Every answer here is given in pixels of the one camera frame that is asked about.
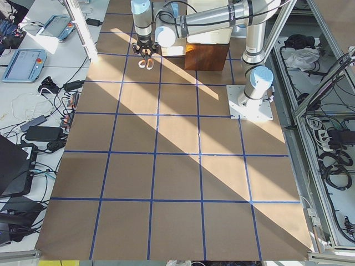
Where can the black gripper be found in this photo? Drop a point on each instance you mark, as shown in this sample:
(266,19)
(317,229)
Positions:
(145,45)

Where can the orange white scissors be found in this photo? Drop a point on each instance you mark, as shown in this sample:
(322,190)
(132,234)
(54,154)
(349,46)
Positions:
(147,62)

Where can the brown wooden drawer box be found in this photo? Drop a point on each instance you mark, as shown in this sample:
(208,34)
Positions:
(205,57)

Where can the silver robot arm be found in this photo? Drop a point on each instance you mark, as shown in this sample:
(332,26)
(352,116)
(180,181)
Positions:
(142,12)
(251,14)

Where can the black power adapter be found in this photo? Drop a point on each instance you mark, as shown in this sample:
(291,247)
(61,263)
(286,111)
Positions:
(94,22)

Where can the upper teach pendant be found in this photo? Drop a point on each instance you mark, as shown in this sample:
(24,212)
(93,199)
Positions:
(57,26)

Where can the teach pendant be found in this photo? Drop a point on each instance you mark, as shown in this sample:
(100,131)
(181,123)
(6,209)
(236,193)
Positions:
(57,26)
(25,66)

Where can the brown paper table mat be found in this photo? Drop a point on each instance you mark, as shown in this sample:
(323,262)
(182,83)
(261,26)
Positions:
(155,169)

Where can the lower teach pendant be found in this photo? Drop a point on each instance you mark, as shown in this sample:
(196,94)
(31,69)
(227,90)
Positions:
(25,66)

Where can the black power brick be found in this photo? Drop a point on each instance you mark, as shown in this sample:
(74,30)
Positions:
(43,133)

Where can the white crumpled cloth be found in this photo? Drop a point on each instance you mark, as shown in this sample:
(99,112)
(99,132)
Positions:
(303,59)

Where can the white power strip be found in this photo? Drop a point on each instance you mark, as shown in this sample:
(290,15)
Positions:
(323,140)

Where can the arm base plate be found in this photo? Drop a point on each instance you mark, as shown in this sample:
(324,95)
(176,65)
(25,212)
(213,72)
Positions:
(243,108)

